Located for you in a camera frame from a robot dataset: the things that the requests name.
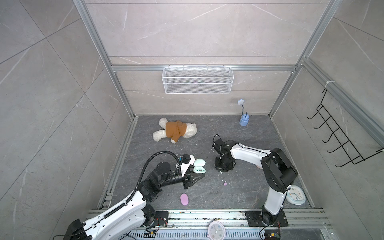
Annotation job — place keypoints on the white wire wall basket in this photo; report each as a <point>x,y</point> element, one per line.
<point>197,80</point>

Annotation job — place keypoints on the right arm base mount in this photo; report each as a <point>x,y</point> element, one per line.
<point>255,219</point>

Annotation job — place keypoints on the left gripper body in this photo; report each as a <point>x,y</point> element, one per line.
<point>185,180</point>

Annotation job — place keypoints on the mint green charging case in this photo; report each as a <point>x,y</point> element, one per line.
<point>199,166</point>

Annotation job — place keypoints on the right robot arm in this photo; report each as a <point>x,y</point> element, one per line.
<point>279,172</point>

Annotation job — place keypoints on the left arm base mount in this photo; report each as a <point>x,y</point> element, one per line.
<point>160,219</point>

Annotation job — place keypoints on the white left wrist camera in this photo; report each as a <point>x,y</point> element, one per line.
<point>186,161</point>

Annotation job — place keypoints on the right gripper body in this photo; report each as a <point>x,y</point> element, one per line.
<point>222,165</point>

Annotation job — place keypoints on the white plush dog brown shirt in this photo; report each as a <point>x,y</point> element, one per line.
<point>174,130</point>

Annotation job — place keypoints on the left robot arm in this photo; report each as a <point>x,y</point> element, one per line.
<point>135,210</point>

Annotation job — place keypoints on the black wall hook rack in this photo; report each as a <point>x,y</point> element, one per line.
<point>343,142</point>

